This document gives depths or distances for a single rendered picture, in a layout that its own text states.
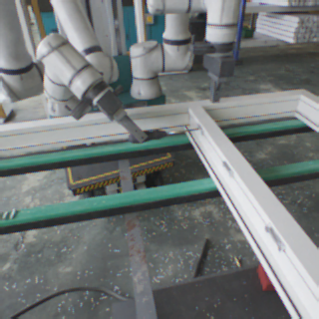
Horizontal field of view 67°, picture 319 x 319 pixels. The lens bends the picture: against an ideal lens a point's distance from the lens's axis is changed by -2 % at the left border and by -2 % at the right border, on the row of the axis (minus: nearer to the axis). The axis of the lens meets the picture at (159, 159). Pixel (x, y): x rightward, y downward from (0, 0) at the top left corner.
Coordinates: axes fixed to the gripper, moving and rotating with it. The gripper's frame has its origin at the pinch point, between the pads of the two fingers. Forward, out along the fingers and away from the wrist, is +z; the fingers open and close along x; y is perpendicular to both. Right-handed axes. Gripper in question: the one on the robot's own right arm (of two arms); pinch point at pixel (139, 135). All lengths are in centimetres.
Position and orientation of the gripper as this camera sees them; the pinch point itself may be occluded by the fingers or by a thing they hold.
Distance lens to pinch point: 68.2
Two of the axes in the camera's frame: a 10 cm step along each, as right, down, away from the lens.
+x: -1.5, -0.6, 9.9
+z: 7.0, 7.0, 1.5
